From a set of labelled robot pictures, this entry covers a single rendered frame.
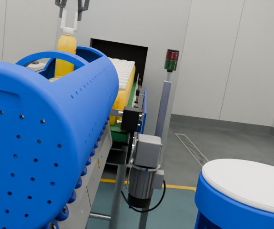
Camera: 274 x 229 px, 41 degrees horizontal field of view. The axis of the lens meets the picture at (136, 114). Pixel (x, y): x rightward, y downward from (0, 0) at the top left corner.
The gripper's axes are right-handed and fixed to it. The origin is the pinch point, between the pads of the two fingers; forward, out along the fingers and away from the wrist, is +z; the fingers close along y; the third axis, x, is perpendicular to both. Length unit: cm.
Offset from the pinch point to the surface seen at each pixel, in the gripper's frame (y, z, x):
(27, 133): 11, 18, -77
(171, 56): 41, 9, 53
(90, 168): 17, 40, -31
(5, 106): 8, 14, -76
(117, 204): 27, 92, 54
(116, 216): 27, 99, 54
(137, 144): 31, 48, 25
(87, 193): 18, 44, -40
